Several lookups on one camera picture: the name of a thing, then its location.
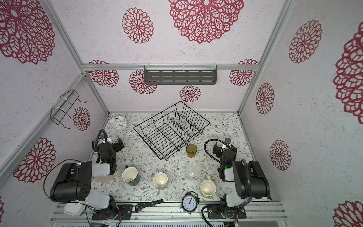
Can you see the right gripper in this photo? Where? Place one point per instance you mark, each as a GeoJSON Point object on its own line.
{"type": "Point", "coordinates": [220, 150]}

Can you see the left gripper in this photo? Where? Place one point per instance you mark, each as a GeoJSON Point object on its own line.
{"type": "Point", "coordinates": [114, 144]}

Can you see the amber glass cup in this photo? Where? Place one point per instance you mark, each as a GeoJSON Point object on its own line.
{"type": "Point", "coordinates": [191, 150]}

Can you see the dark green mug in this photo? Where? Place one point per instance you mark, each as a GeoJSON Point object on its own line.
{"type": "Point", "coordinates": [131, 175]}

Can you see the clear glass cup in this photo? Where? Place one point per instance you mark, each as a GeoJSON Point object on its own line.
{"type": "Point", "coordinates": [191, 174]}

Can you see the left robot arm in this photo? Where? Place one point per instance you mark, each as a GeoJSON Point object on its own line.
{"type": "Point", "coordinates": [73, 184]}

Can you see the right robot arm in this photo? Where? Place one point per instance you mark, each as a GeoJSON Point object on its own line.
{"type": "Point", "coordinates": [248, 177]}

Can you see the light green mug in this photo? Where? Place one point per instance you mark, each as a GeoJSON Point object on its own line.
{"type": "Point", "coordinates": [207, 188]}

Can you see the cream cup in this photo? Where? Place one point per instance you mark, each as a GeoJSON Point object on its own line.
{"type": "Point", "coordinates": [160, 180]}

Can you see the black alarm clock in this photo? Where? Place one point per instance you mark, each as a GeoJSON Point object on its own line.
{"type": "Point", "coordinates": [190, 202]}

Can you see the black wristwatch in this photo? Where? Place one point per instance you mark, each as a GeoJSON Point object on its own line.
{"type": "Point", "coordinates": [141, 205]}

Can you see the white square clock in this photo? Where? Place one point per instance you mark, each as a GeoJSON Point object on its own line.
{"type": "Point", "coordinates": [74, 209]}

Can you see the black wire dish rack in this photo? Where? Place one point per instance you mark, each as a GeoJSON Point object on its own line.
{"type": "Point", "coordinates": [168, 131]}

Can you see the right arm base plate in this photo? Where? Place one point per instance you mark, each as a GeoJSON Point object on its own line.
{"type": "Point", "coordinates": [218, 212]}

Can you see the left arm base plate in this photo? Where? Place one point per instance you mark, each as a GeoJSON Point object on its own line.
{"type": "Point", "coordinates": [123, 211]}

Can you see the black wire wall basket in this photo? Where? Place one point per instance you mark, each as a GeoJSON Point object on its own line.
{"type": "Point", "coordinates": [58, 113]}

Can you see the grey wall shelf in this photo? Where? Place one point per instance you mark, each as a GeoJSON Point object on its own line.
{"type": "Point", "coordinates": [180, 75]}

